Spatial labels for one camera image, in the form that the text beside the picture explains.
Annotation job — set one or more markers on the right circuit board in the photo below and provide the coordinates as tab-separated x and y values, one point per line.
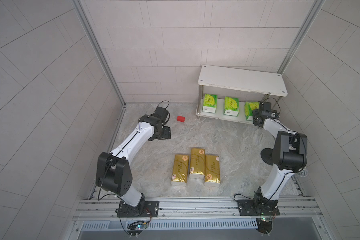
264	225

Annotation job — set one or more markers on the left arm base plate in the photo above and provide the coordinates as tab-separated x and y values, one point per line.
150	209

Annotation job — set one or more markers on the white two-tier shelf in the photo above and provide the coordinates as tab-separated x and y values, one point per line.
240	80

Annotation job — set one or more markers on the gold tissue pack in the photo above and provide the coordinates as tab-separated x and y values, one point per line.
197	163
212	171
180	170

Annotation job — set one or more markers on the left circuit board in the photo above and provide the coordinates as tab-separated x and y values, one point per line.
136	228

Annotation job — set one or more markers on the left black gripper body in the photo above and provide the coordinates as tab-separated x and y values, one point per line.
163	133

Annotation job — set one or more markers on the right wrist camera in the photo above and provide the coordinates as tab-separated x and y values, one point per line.
266	107

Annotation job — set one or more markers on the glitter microphone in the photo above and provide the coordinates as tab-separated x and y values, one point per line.
303	173

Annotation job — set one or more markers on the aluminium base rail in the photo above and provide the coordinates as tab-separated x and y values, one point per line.
198	214

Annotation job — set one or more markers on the small red block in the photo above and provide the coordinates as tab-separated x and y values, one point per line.
181	119

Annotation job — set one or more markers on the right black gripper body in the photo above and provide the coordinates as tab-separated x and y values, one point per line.
256	116

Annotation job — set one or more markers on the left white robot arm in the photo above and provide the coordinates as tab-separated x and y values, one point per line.
113	169

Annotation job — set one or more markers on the green tissue pack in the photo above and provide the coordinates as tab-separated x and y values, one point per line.
209	103
249	107
231	106

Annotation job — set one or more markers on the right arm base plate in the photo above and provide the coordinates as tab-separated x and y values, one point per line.
248	207

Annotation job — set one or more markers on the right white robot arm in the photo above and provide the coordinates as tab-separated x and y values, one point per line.
287	157

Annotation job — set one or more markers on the circuit board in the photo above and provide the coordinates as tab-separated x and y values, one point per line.
136	228
264	225

